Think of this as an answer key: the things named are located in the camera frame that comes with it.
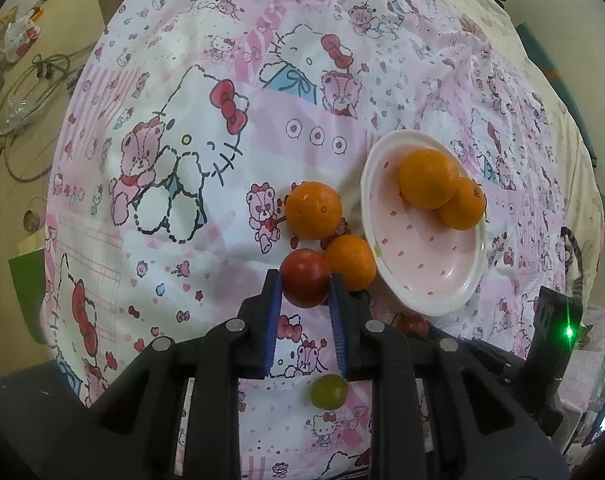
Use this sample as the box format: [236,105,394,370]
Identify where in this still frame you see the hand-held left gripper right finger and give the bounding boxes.
[329,272,489,480]

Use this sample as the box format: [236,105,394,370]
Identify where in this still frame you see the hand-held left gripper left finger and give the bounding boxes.
[90,269,284,480]

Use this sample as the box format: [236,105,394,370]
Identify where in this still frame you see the large red tomato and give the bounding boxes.
[280,248,332,309]

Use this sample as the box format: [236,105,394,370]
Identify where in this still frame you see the small green tomato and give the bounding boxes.
[310,374,348,410]

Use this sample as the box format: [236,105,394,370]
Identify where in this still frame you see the small red cherry tomato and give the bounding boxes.
[395,312,429,338]

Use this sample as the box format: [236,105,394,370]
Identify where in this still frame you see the pink dotted oval plate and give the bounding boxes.
[359,129,488,318]

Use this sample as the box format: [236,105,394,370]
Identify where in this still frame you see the tabby cat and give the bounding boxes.
[559,226,589,311]

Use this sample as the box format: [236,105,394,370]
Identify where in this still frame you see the pink cartoon printed blanket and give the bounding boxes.
[40,0,603,480]

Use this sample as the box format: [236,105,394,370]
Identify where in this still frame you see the large orange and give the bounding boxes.
[397,148,460,210]

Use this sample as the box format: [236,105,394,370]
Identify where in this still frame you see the green board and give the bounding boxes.
[7,251,48,308]

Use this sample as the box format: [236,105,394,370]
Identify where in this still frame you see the teal mat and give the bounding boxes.
[513,22,600,166]

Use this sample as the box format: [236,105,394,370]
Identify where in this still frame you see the clear plastic cover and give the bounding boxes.
[0,91,42,137]

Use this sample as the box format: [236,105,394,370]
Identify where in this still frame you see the white red plastic bag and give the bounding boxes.
[2,9,46,63]

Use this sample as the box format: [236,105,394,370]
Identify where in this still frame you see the coiled cable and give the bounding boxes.
[5,42,96,183]

